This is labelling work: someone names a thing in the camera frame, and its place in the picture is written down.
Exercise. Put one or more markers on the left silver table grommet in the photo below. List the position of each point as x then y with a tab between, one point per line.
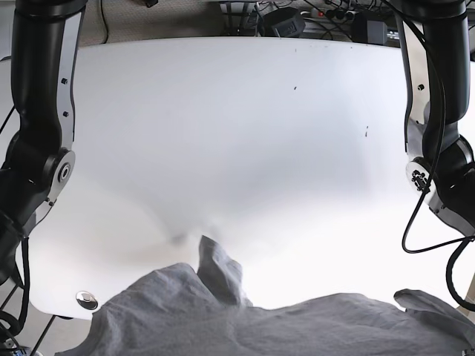
86	300

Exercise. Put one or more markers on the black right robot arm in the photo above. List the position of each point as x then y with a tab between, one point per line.
39	159

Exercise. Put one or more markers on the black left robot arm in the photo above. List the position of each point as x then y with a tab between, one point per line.
434	39

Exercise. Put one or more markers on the black power adapter box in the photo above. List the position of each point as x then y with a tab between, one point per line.
369	31

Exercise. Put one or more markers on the grey printed T-shirt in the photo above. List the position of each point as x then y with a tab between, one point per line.
180	310

